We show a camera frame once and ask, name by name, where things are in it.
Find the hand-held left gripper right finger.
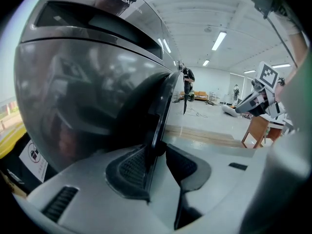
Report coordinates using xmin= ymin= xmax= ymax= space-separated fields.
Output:
xmin=165 ymin=142 xmax=269 ymax=231

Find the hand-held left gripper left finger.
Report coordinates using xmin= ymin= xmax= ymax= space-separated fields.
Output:
xmin=26 ymin=144 xmax=169 ymax=234

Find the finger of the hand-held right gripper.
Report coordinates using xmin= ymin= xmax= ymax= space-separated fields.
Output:
xmin=234 ymin=92 xmax=267 ymax=117

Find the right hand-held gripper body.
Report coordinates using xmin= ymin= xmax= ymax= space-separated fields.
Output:
xmin=251 ymin=61 xmax=286 ymax=119

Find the black appliance door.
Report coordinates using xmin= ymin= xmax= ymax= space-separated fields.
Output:
xmin=117 ymin=71 xmax=185 ymax=160

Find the person's right forearm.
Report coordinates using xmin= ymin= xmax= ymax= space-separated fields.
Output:
xmin=280 ymin=32 xmax=312 ymax=85

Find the black washing machine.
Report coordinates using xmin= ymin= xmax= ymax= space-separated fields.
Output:
xmin=14 ymin=0 xmax=185 ymax=174

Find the white cushion bag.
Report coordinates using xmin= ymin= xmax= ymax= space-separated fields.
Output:
xmin=221 ymin=104 xmax=242 ymax=118

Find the brown wooden chair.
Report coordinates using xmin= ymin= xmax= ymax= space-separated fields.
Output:
xmin=240 ymin=115 xmax=285 ymax=149

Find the white table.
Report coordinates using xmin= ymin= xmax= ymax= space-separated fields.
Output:
xmin=259 ymin=113 xmax=294 ymax=134

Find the brown slatted wooden platform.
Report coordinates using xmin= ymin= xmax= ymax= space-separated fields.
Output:
xmin=164 ymin=124 xmax=244 ymax=149

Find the orange sofa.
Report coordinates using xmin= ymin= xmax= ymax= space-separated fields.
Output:
xmin=192 ymin=90 xmax=210 ymax=101

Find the person's light shirt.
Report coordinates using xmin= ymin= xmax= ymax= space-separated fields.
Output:
xmin=276 ymin=10 xmax=302 ymax=36

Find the black bin with yellow lid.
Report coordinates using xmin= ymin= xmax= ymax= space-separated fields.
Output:
xmin=0 ymin=128 xmax=59 ymax=197

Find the right hand-held gripper cable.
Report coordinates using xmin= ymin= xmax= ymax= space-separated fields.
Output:
xmin=265 ymin=13 xmax=299 ymax=69

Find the tangled floor cable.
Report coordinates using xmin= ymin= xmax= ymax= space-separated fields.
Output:
xmin=182 ymin=105 xmax=208 ymax=119

